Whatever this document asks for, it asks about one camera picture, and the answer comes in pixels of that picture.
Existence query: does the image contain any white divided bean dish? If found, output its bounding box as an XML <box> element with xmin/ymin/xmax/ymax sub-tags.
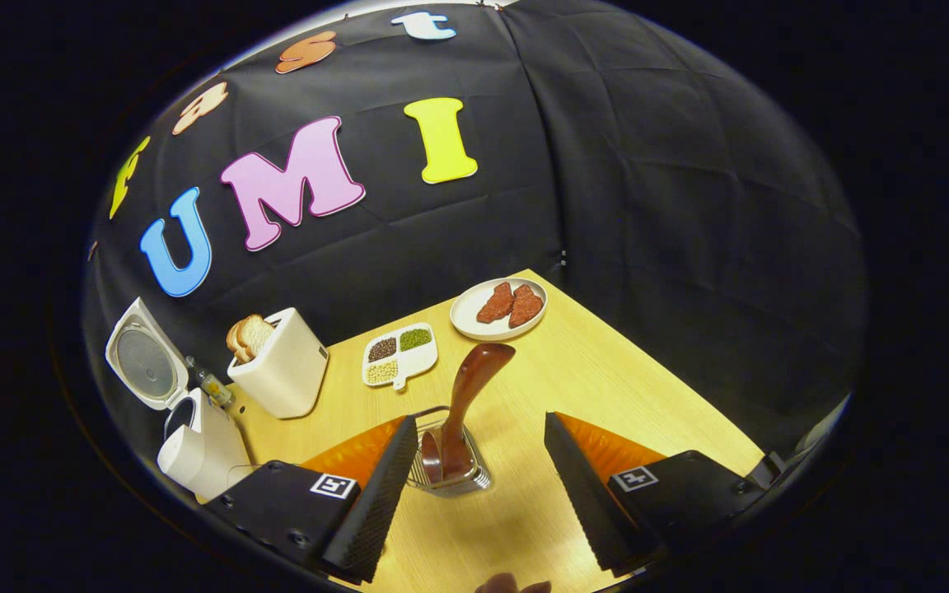
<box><xmin>361</xmin><ymin>323</ymin><xmax>439</xmax><ymax>391</ymax></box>

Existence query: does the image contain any red meat slice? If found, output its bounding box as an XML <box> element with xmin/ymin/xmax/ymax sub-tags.
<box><xmin>476</xmin><ymin>282</ymin><xmax>515</xmax><ymax>324</ymax></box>
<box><xmin>509</xmin><ymin>285</ymin><xmax>545</xmax><ymax>329</ymax></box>

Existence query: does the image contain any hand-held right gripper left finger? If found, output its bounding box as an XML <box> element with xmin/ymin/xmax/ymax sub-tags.
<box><xmin>203</xmin><ymin>414</ymin><xmax>419</xmax><ymax>584</ymax></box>

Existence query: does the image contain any white toaster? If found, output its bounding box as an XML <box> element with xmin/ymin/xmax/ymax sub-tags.
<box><xmin>227</xmin><ymin>307</ymin><xmax>330</xmax><ymax>419</ymax></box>

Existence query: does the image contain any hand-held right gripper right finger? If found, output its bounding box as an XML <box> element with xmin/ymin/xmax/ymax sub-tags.
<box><xmin>545</xmin><ymin>412</ymin><xmax>772</xmax><ymax>576</ymax></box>

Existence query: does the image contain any small glass bottle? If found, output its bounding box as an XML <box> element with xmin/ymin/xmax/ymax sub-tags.
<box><xmin>186</xmin><ymin>356</ymin><xmax>235</xmax><ymax>409</ymax></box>

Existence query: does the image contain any round white plate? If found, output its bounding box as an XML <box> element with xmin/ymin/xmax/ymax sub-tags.
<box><xmin>450</xmin><ymin>278</ymin><xmax>549</xmax><ymax>342</ymax></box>

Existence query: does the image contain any metal wire chopstick holder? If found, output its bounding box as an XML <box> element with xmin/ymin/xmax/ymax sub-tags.
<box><xmin>404</xmin><ymin>406</ymin><xmax>493</xmax><ymax>497</ymax></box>

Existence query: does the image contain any white rice cooker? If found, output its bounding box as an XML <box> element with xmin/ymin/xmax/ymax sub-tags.
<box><xmin>105</xmin><ymin>297</ymin><xmax>253</xmax><ymax>501</ymax></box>

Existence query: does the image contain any brown wooden spoon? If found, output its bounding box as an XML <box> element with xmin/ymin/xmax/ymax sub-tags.
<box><xmin>421</xmin><ymin>343</ymin><xmax>517</xmax><ymax>487</ymax></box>

